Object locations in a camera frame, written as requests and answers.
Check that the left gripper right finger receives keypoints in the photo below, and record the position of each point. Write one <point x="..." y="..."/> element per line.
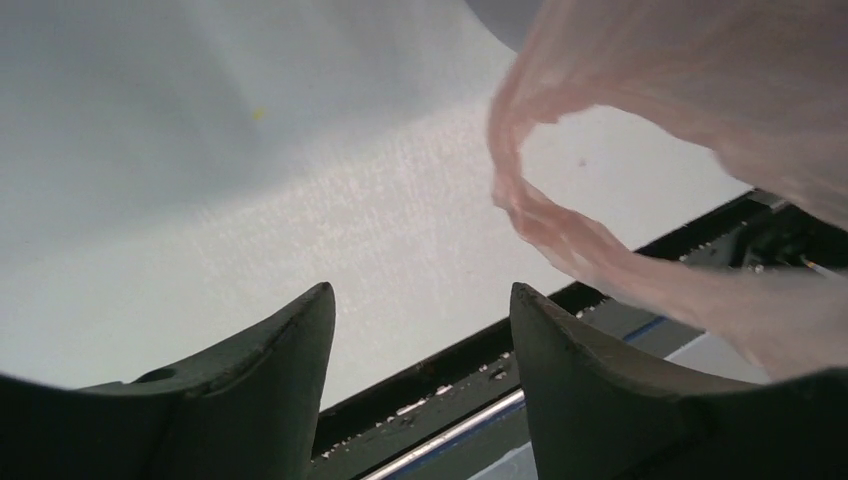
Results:
<point x="599" y="408"/>

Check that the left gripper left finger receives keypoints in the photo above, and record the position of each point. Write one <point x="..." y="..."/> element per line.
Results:
<point x="244" y="408"/>

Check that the pink plastic trash bag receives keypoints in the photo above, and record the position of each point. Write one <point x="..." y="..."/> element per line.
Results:
<point x="762" y="84"/>

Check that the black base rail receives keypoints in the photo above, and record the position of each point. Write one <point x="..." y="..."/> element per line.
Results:
<point x="462" y="414"/>

